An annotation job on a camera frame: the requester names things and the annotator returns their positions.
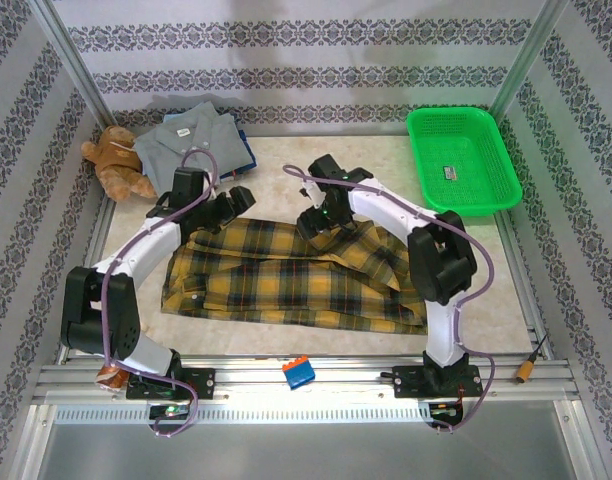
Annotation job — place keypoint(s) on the aluminium frame post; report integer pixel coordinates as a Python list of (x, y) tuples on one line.
[(71, 60), (528, 55)]

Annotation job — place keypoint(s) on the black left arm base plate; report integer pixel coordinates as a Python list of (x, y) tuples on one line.
[(201, 382)]

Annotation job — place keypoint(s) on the small lit circuit board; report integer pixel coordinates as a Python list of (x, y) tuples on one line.
[(168, 411), (446, 410)]

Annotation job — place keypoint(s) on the yellow plaid long sleeve shirt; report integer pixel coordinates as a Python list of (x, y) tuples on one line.
[(286, 285)]

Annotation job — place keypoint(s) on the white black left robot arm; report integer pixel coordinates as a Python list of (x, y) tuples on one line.
[(146, 250)]

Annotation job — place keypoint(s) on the brown snack packet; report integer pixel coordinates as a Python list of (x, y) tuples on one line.
[(110, 377)]

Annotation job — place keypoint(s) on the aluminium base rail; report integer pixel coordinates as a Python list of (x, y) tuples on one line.
[(346, 372)]

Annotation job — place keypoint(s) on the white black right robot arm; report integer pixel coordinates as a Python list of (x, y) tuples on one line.
[(381, 202)]

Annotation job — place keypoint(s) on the grey folded button shirt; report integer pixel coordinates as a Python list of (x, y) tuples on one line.
[(186, 145)]

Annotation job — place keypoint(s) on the light blue folded shirt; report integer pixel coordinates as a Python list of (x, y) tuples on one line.
[(173, 118)]

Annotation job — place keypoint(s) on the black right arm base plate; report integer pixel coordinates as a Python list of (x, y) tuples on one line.
[(411, 382)]

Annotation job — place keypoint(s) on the blue orange toy block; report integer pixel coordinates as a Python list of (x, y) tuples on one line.
[(298, 374)]

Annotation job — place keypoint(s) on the aluminium side rail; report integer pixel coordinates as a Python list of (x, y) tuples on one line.
[(102, 220)]

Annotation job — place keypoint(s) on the small sticker label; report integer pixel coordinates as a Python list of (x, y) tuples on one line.
[(450, 173)]

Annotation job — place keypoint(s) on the green plastic basket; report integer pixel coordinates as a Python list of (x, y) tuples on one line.
[(476, 145)]

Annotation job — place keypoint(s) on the brown teddy bear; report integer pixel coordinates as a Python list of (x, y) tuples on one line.
[(116, 165)]

